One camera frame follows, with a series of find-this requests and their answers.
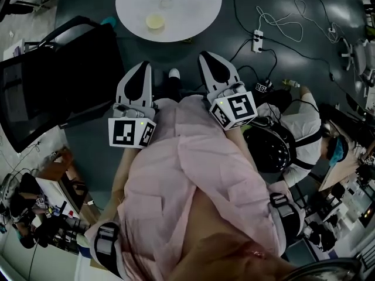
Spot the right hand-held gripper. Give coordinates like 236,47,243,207
199,51,258,131

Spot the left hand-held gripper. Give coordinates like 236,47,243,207
108,61,156,149

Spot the yellow plastic cup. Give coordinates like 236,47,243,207
145,13,166,30

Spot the person's right forearm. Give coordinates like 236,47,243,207
227,127,258,169

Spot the person's left forearm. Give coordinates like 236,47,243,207
101,146,140,225

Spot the white power strip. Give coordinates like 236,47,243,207
252,29,264,53

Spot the round white table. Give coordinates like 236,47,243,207
115,0,223,43

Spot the black mesh office chair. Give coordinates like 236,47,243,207
0,15,125,153

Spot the black hard-shell backpack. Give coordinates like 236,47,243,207
245,124,294,174

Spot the pink shirt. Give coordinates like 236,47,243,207
84,94,289,281

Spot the brown wooden cabinet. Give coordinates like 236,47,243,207
37,146,88,213

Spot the white desk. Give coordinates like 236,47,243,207
35,176,81,220

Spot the white office chair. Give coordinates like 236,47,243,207
339,38,375,80

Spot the person's head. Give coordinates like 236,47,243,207
172,232,296,281

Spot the dark headset rim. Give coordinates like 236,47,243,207
279,258,363,281

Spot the black cable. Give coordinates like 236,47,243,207
224,0,255,39
262,36,335,80

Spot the white cable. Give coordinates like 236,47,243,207
256,0,345,44

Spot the black grey shoulder strap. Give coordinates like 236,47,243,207
93,221,124,278
268,191,303,241

